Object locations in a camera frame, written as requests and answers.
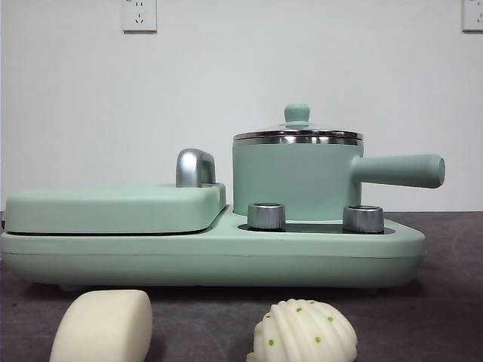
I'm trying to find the plain white steamed bun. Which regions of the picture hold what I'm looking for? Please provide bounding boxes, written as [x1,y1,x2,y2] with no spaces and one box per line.
[48,289,154,362]

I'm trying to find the white wall socket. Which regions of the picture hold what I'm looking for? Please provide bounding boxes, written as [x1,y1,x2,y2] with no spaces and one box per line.
[462,0,483,33]
[122,0,158,33]

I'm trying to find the green breakfast machine base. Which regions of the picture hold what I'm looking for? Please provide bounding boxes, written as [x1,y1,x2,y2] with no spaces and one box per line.
[0,210,428,293]

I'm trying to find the green pot with handle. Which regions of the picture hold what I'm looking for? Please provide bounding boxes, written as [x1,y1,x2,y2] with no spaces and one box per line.
[231,131,446,222]

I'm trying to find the black control panel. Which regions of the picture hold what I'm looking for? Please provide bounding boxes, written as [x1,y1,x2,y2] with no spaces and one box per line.
[238,222,395,234]

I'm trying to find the silver griddle lid handle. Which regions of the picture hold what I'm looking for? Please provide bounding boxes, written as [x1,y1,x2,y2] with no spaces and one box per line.
[175,148,217,189]

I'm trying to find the ridged bun with green dots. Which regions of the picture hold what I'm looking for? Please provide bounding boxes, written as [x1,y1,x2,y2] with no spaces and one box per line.
[247,298,358,362]

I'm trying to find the glass pot lid green knob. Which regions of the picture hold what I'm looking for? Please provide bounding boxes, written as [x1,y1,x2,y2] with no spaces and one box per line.
[232,103,358,146]

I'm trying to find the silver control knob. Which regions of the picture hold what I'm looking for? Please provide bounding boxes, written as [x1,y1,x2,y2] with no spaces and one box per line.
[343,204,385,232]
[248,202,287,230]

